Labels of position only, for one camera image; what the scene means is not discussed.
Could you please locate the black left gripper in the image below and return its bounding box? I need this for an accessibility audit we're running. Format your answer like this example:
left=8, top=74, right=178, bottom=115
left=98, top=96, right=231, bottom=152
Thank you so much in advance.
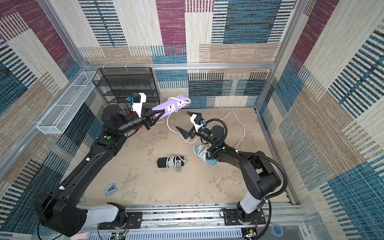
left=117, top=106, right=165, bottom=137

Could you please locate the purple power strip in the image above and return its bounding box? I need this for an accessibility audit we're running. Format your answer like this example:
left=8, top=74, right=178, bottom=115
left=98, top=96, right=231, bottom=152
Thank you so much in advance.
left=152, top=95, right=191, bottom=119

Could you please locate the white power strip cord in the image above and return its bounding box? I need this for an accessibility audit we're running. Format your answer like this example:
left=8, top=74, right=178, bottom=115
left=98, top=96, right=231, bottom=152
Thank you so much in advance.
left=165, top=96, right=246, bottom=145

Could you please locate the black power strip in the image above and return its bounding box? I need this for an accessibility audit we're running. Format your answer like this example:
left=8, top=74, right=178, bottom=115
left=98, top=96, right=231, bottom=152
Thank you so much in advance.
left=157, top=155, right=186, bottom=169

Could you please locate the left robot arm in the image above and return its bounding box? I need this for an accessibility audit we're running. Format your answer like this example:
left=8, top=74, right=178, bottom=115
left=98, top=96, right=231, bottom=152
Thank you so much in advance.
left=34, top=105, right=165, bottom=237

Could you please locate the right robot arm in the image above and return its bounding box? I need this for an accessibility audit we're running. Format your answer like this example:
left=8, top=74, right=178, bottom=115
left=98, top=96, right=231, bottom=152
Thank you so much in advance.
left=177, top=112, right=288, bottom=224

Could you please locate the teal power strip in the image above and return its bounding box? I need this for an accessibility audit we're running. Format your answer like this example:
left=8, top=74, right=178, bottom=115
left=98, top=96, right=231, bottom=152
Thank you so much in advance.
left=193, top=145, right=218, bottom=166

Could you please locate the blue stapler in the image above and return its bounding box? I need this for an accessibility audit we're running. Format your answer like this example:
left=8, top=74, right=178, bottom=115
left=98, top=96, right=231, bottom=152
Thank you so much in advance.
left=105, top=184, right=118, bottom=196

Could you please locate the teal tape roll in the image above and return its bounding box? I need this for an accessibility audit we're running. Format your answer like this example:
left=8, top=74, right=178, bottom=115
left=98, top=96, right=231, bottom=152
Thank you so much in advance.
left=270, top=225, right=284, bottom=238

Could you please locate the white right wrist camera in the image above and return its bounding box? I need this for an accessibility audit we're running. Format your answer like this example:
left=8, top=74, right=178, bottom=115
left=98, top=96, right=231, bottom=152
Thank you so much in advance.
left=190, top=116, right=206, bottom=130

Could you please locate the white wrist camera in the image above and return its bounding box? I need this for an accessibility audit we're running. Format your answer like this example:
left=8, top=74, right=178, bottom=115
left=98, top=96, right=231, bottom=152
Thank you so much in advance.
left=190, top=116, right=206, bottom=130
left=126, top=93, right=147, bottom=118

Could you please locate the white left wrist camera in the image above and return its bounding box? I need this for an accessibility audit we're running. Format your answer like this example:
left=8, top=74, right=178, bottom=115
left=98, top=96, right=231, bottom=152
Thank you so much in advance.
left=126, top=93, right=147, bottom=118

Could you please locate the black wire mesh shelf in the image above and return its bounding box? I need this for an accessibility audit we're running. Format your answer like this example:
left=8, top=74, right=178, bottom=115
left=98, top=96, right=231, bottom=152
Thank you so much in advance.
left=93, top=67, right=160, bottom=108

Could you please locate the white wire mesh basket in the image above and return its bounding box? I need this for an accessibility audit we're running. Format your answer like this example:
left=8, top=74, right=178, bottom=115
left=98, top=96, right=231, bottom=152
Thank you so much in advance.
left=37, top=72, right=96, bottom=135

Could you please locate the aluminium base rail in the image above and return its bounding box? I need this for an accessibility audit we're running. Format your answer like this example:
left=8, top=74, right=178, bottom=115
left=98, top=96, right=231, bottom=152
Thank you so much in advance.
left=59, top=202, right=313, bottom=240

